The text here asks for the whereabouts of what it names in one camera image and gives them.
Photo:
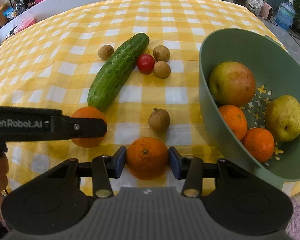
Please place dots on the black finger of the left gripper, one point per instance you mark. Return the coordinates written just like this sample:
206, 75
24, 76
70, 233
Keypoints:
77, 128

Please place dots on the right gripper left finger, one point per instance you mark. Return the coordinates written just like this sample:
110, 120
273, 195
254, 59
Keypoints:
105, 167

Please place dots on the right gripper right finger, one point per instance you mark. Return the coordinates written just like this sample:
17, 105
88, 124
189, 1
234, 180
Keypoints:
189, 169

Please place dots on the orange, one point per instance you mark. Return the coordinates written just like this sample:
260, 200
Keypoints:
235, 119
147, 158
259, 142
88, 112

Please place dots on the brown longan near front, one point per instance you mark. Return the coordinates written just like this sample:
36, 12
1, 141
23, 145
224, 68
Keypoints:
159, 120

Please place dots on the green cucumber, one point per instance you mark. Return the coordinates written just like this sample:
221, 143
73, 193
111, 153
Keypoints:
115, 72

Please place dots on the brown longan far left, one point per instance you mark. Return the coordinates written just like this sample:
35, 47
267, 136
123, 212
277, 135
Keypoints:
105, 52

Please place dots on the yellow white checkered tablecloth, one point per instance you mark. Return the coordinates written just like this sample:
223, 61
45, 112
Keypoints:
53, 63

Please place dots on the large red-green apple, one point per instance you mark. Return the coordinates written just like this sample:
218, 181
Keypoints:
232, 83

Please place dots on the red cherry tomato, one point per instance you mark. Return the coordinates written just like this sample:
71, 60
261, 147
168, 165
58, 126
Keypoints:
145, 63

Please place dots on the brown longan beside tomato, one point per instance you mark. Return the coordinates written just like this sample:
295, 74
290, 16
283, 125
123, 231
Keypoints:
161, 69

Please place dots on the yellow-green pear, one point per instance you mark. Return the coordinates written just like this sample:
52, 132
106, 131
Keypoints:
283, 118

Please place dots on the brown longan upper right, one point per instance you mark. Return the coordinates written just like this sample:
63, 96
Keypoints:
161, 53

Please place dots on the green colander bowl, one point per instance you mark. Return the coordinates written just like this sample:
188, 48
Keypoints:
276, 74

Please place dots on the white plastic bag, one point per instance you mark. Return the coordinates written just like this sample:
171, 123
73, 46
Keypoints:
254, 6

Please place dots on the blue water jug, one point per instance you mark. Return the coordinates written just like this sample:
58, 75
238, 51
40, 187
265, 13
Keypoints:
285, 15

